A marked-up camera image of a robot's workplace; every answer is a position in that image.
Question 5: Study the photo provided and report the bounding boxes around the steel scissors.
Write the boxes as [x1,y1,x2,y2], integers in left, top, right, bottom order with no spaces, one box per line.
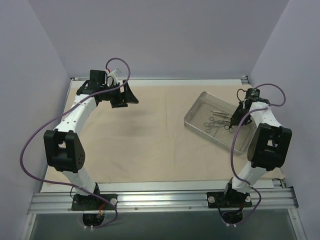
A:
[224,124,234,133]
[203,117,230,133]

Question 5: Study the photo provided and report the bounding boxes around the wire mesh instrument tray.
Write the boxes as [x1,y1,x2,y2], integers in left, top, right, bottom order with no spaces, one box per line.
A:
[183,91,257,156]

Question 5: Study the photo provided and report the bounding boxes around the beige surgical wrap cloth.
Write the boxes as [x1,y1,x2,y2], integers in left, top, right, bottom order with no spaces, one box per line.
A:
[44,84,286,185]

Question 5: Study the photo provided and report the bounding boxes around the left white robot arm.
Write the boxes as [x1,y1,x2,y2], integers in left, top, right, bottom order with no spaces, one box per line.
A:
[43,80,139,210]

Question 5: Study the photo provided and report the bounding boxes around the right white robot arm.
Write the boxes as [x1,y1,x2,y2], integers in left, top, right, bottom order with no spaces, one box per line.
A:
[222,101,293,207]

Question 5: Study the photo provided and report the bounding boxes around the steel tweezers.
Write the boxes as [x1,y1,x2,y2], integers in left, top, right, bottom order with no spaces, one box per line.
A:
[210,110,231,119]

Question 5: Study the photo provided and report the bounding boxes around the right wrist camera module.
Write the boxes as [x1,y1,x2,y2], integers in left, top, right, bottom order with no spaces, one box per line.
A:
[245,88,261,100]

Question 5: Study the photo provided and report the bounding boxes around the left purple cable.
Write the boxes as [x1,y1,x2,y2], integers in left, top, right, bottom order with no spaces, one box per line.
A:
[19,57,132,229]

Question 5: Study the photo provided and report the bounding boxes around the purple cable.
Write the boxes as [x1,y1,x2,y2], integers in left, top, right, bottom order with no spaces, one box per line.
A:
[219,82,287,226]
[19,57,132,229]

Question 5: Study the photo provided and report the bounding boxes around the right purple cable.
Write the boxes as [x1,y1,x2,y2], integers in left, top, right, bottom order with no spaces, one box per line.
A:
[219,82,287,226]

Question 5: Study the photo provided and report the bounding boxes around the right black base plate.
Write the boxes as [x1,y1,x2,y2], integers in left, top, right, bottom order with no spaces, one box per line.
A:
[206,191,253,209]

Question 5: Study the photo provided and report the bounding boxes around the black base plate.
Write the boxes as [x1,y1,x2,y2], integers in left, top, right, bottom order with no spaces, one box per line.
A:
[71,193,118,211]
[206,191,253,209]

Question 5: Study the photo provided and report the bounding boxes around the aluminium front rail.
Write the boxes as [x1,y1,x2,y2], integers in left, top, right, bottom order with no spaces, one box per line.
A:
[28,188,298,214]

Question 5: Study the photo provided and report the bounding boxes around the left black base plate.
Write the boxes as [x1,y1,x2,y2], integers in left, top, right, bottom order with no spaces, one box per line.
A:
[71,193,118,211]

